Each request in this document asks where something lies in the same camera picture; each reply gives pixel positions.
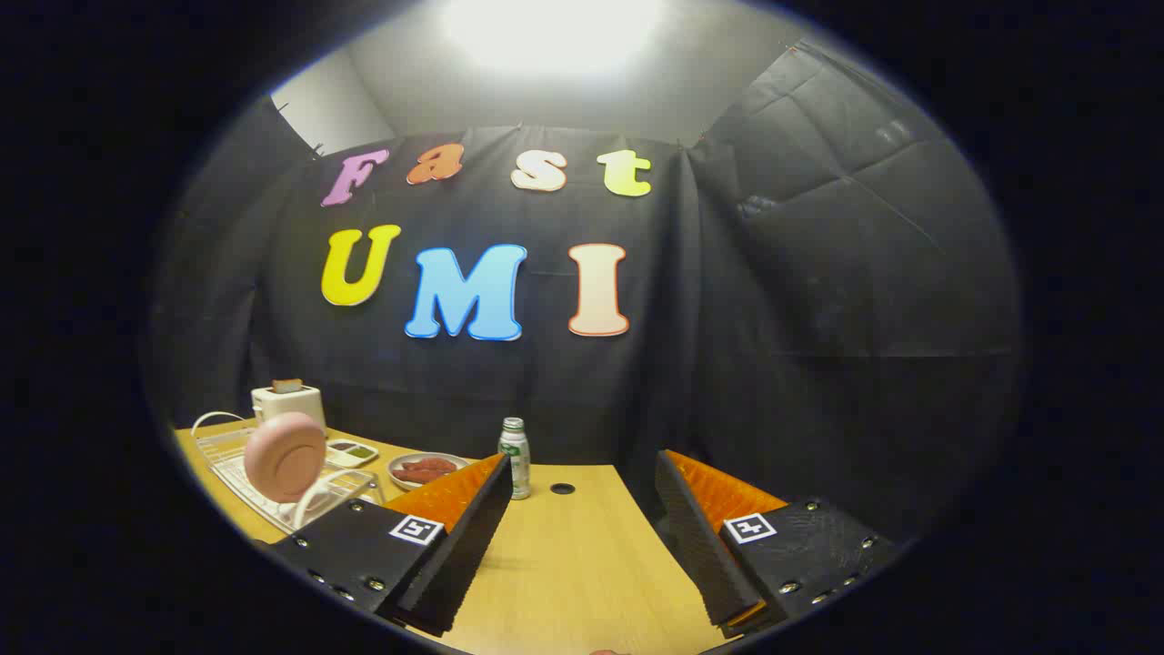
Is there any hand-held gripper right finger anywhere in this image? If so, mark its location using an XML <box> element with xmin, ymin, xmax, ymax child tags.
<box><xmin>655</xmin><ymin>448</ymin><xmax>901</xmax><ymax>638</ymax></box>

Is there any pink round plate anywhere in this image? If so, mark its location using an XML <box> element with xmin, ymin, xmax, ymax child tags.
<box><xmin>244</xmin><ymin>412</ymin><xmax>326</xmax><ymax>503</ymax></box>

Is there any white divided condiment tray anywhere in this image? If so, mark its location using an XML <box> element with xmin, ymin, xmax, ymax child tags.
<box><xmin>326</xmin><ymin>439</ymin><xmax>380</xmax><ymax>469</ymax></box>

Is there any white wire dish rack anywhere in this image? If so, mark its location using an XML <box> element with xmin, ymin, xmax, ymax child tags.
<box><xmin>189</xmin><ymin>411</ymin><xmax>383</xmax><ymax>536</ymax></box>

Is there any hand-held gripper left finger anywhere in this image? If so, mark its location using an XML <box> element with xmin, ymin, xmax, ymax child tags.
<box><xmin>264</xmin><ymin>453</ymin><xmax>515</xmax><ymax>638</ymax></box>

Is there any white bottle with green cap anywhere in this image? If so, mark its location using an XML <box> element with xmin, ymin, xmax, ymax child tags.
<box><xmin>497</xmin><ymin>418</ymin><xmax>532</xmax><ymax>500</ymax></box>

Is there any cream white toaster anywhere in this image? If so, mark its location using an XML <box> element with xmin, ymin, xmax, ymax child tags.
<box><xmin>251</xmin><ymin>384</ymin><xmax>326</xmax><ymax>433</ymax></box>

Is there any grey plate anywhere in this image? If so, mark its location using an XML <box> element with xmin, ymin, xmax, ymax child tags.
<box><xmin>387</xmin><ymin>452</ymin><xmax>471</xmax><ymax>492</ymax></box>

